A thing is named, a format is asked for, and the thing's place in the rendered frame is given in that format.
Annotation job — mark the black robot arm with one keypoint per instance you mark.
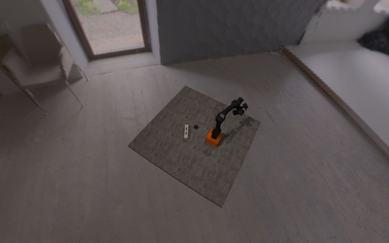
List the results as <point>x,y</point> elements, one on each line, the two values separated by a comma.
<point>234,104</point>

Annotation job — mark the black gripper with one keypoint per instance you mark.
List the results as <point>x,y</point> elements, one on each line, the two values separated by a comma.
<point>244,106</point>

